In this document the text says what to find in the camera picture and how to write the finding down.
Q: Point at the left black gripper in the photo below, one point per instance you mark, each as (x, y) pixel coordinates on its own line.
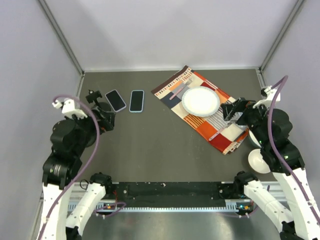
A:
(107, 120)

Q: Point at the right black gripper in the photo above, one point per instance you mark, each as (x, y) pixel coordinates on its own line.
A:
(228, 109)

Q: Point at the blue case phone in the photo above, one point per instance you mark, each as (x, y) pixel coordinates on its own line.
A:
(136, 104)

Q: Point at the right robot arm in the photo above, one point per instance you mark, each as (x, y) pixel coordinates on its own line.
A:
(271, 128)

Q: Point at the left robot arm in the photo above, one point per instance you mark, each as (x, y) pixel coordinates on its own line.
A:
(69, 138)

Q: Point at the purple case phone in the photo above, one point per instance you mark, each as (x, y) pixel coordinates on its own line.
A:
(115, 100)

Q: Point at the colourful patterned cloth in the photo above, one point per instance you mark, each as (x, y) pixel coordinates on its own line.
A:
(230, 138)

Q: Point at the white paper plate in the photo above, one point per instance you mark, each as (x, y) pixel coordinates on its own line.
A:
(201, 101)

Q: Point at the white bowl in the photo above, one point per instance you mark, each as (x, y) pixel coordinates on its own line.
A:
(257, 163)

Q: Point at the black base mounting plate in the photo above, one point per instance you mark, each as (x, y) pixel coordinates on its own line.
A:
(170, 194)

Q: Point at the pink handled knife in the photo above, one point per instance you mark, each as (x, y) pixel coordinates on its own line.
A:
(220, 130)

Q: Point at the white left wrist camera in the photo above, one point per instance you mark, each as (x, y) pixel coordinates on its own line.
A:
(70, 109)

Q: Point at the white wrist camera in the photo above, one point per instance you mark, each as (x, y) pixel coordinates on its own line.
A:
(267, 97)
(70, 109)

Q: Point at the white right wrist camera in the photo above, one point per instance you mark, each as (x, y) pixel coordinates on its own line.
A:
(267, 97)

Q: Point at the pink handled fork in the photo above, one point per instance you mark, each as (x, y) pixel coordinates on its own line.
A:
(190, 80)

